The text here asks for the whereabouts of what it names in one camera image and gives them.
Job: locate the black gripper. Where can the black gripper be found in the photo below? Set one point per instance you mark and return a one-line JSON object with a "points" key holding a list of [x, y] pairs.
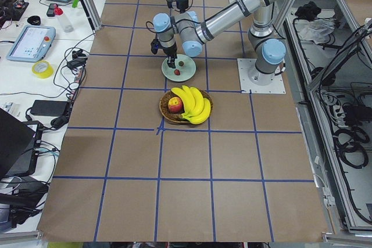
{"points": [[182, 5], [169, 50]]}

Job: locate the black laptop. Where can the black laptop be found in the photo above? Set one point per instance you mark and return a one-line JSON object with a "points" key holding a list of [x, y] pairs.
{"points": [[19, 143]]}

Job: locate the yellow tape roll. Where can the yellow tape roll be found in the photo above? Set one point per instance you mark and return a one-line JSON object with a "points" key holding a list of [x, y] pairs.
{"points": [[42, 69]]}

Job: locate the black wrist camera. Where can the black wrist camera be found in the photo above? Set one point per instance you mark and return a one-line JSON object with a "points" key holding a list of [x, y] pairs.
{"points": [[155, 46]]}

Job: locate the black power adapter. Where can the black power adapter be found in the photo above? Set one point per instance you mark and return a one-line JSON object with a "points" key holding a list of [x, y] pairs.
{"points": [[49, 108]]}

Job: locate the green marker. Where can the green marker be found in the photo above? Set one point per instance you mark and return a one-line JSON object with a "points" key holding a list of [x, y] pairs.
{"points": [[75, 3]]}

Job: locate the blue teach pendant near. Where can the blue teach pendant near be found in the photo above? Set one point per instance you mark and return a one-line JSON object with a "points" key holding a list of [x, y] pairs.
{"points": [[32, 44]]}

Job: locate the light green plate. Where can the light green plate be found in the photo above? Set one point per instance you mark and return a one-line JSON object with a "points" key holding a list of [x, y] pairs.
{"points": [[186, 72]]}

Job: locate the white power strip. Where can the white power strip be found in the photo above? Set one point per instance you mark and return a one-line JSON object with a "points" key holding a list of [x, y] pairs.
{"points": [[338, 114]]}

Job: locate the red apple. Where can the red apple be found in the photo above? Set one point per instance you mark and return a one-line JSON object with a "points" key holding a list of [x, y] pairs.
{"points": [[175, 105]]}

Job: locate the woven wicker basket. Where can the woven wicker basket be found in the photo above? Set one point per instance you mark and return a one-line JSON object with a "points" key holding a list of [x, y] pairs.
{"points": [[175, 117]]}

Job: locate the yellow banana bunch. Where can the yellow banana bunch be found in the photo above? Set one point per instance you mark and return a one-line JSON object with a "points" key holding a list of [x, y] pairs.
{"points": [[197, 108]]}

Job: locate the clear bottle red cap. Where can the clear bottle red cap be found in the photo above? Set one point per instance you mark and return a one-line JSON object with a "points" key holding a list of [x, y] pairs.
{"points": [[63, 19]]}

